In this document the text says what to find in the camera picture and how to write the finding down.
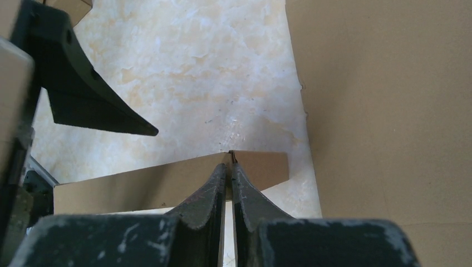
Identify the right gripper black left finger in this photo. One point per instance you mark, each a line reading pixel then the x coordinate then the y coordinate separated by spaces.
pixel 190 234

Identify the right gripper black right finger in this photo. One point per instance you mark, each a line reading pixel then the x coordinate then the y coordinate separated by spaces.
pixel 265 235

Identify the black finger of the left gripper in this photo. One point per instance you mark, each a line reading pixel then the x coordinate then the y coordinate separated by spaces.
pixel 78 95

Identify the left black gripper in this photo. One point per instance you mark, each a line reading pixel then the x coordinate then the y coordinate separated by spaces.
pixel 26 187

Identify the brown cardboard box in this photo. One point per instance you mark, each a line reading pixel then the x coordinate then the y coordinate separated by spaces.
pixel 76 9
pixel 166 185

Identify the folded brown cardboard box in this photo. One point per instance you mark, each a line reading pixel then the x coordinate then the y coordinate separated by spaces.
pixel 76 9

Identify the large brown cardboard sheet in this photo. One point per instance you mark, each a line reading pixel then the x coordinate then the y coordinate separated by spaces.
pixel 386 86

